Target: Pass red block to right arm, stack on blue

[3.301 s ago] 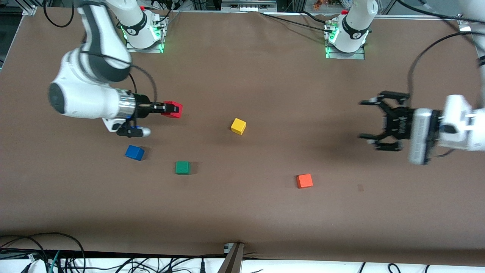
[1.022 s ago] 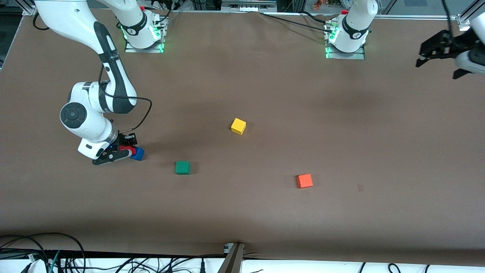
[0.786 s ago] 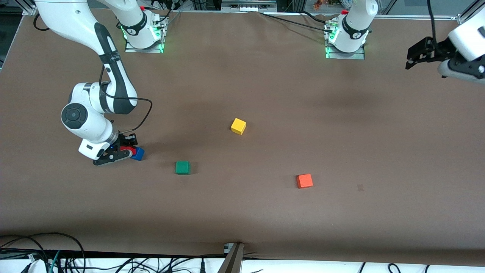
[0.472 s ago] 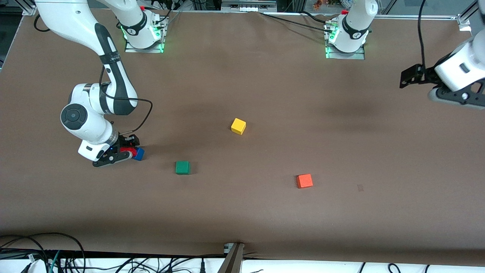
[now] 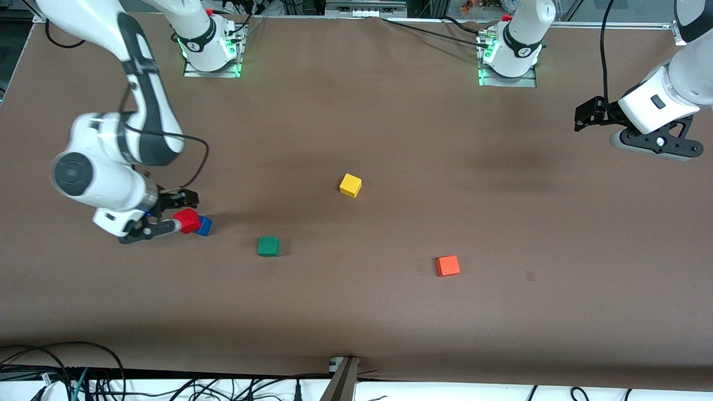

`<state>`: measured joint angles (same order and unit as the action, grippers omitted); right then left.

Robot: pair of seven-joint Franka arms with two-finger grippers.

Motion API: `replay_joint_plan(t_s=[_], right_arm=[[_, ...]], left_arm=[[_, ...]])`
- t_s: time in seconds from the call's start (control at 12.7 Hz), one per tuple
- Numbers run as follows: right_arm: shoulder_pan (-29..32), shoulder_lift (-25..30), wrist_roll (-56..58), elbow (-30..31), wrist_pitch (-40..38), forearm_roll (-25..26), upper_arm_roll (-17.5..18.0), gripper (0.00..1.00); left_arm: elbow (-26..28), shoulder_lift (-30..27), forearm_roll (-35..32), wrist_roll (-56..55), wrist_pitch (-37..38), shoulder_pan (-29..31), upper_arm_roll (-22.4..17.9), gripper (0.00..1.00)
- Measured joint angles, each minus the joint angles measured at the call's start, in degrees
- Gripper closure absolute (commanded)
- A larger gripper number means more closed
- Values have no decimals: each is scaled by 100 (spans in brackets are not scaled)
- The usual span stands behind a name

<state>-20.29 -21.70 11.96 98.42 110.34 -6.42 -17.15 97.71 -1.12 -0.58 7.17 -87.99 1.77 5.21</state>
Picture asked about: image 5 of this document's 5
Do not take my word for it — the red wooden block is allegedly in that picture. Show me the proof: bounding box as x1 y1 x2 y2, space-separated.
173 208 202 235

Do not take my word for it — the yellow wooden block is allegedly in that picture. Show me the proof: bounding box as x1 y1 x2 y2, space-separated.
339 173 363 199

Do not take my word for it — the colourful toy clutter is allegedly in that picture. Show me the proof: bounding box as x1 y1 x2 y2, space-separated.
459 0 520 12

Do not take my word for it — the brown paper table cover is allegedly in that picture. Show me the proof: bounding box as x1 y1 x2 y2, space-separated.
0 11 713 390

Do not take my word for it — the silver power strip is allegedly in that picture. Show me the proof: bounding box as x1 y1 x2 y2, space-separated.
325 0 408 18

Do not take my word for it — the left arm black wrist cable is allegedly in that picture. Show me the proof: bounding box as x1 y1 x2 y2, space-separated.
598 0 618 107

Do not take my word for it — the arm black wrist cable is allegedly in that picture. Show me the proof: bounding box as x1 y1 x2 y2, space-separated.
598 0 618 107
43 18 211 194

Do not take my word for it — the right arm black wrist cable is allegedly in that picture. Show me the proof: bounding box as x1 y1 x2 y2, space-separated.
43 18 211 194

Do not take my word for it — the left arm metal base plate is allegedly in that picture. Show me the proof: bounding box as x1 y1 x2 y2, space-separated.
477 31 538 88

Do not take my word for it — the aluminium profile frame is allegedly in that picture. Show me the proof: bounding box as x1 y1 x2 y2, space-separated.
549 20 686 45

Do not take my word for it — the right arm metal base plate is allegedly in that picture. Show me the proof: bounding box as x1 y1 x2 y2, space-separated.
183 25 244 79

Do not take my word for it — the black base cable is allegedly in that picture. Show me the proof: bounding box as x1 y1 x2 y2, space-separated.
382 18 491 50
439 16 491 37

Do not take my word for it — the black looped cable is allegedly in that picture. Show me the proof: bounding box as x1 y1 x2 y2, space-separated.
0 340 126 401

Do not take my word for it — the right arm base cable bundle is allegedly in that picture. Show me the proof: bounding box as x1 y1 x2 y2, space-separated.
222 0 269 41

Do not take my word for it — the green cable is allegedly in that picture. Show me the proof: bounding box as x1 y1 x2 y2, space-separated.
71 367 90 401

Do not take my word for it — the aluminium camera mount post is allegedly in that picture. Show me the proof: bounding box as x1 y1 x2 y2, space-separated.
320 356 360 401

